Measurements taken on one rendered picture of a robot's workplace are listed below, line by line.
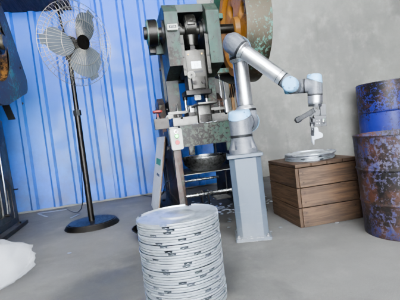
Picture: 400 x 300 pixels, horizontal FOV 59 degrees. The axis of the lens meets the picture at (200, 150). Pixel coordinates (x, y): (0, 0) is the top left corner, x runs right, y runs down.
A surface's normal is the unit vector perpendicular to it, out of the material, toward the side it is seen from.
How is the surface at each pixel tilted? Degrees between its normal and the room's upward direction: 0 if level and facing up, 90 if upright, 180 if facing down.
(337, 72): 90
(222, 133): 90
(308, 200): 90
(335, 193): 90
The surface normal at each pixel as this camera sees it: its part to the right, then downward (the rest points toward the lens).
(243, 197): -0.06, 0.06
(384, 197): -0.78, 0.16
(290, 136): 0.21, 0.03
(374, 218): -0.92, 0.17
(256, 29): 0.24, 0.36
